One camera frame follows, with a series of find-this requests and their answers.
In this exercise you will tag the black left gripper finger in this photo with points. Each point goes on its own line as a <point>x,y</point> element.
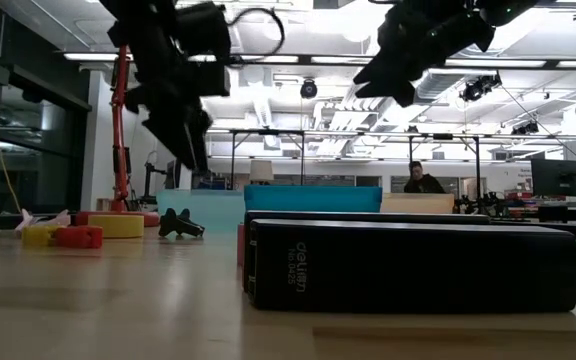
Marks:
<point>201,140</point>
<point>175,135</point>

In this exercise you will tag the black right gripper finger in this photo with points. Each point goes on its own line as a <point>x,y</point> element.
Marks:
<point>383,72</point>
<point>393,92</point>

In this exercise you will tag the black stapler remover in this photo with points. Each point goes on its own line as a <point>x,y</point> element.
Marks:
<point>178,226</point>

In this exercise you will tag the yellow tape roll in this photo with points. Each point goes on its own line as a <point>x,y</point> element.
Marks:
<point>118,226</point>

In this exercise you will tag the pink tape roll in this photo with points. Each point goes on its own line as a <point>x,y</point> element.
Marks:
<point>241,245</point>

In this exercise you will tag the red mini stapler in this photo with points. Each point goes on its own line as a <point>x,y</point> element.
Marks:
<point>80,237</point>

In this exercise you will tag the white pink stapler remover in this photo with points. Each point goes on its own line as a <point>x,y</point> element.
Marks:
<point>53,219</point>

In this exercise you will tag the yellow mini stapler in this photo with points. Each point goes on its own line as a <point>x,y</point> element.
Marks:
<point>35,236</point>

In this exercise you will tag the large black stapler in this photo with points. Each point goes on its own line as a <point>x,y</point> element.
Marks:
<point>418,270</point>

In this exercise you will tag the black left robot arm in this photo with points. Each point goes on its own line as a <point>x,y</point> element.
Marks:
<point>138,25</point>

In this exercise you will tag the black monitor on arm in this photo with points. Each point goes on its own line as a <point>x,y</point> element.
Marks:
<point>173,177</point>

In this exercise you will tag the black background robot arm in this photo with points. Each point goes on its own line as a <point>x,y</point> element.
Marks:
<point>483,204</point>

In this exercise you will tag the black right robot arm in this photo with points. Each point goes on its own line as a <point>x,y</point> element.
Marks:
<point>508,12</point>

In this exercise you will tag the red desk lamp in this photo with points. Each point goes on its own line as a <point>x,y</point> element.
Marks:
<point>119,150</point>

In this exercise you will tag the green translucent plastic bin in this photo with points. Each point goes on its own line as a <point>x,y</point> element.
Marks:
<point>208,210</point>

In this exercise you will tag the black spotlight cluster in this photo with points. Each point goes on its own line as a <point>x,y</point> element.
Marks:
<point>480,87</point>

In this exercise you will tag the black ceiling spotlight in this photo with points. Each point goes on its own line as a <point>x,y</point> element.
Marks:
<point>308,89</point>

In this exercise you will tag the black ceiling light track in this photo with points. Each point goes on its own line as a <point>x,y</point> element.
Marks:
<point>305,59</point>

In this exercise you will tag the person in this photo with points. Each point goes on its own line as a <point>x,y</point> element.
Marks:
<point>423,185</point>

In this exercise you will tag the orange plastic bin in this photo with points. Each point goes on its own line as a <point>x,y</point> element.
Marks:
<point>413,204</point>

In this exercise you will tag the blue plastic bin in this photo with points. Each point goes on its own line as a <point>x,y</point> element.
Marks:
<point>313,199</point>

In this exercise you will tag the black spotlight pair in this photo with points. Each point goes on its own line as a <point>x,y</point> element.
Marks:
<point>525,128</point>

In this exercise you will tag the red storage box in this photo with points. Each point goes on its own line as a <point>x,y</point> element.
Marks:
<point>518,194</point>

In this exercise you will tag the black computer monitor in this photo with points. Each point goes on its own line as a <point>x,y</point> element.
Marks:
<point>560,177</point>

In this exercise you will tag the black desk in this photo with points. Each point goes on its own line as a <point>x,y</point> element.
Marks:
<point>563,212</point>

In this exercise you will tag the silver ventilation duct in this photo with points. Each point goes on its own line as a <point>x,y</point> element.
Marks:
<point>433,87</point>

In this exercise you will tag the black metal rig frame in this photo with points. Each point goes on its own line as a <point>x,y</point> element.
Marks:
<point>233,170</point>
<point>411,170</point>

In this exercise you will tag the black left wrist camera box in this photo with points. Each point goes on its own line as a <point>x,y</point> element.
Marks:
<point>203,30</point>

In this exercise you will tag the black aluminium table frame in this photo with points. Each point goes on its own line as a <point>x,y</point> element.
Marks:
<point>528,229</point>

